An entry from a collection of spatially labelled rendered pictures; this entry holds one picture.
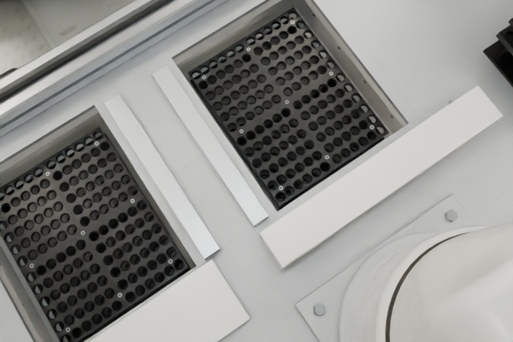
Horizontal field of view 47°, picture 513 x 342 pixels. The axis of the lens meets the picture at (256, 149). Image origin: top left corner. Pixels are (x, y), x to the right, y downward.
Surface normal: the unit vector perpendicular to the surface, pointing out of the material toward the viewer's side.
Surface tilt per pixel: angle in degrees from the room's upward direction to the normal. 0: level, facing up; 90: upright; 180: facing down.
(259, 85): 0
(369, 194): 0
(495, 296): 35
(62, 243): 0
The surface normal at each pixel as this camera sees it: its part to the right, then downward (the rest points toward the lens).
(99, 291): 0.00, -0.25
